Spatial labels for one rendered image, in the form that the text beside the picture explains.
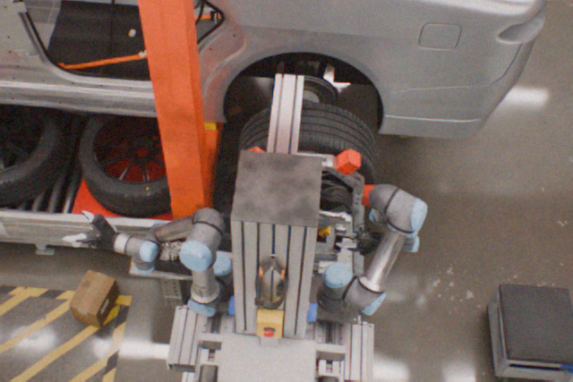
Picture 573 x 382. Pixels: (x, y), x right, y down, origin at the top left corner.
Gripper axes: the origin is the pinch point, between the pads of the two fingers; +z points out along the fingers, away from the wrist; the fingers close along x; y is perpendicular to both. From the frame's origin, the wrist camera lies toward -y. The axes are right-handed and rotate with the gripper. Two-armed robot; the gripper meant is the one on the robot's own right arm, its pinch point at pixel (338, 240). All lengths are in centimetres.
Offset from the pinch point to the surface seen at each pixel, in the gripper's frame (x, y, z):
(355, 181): -21.3, 17.5, -5.7
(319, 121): -40, 35, 13
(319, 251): -27, -61, 6
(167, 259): 1, -29, 80
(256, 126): -43, 24, 41
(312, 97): -76, 8, 16
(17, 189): -41, -42, 167
